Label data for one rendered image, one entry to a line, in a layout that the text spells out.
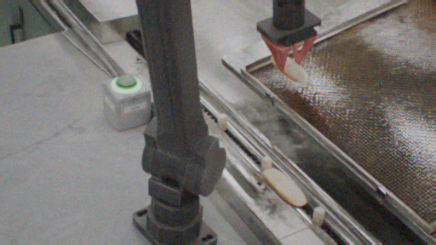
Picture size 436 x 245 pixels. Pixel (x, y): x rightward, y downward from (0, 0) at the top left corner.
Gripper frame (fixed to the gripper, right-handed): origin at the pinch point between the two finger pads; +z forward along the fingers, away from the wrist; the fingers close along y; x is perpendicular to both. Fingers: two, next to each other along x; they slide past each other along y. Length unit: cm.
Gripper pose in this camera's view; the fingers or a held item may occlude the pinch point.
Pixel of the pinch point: (289, 63)
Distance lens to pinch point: 122.5
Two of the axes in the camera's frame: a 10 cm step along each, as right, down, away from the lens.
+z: 0.7, 7.6, 6.5
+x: 5.0, 5.4, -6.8
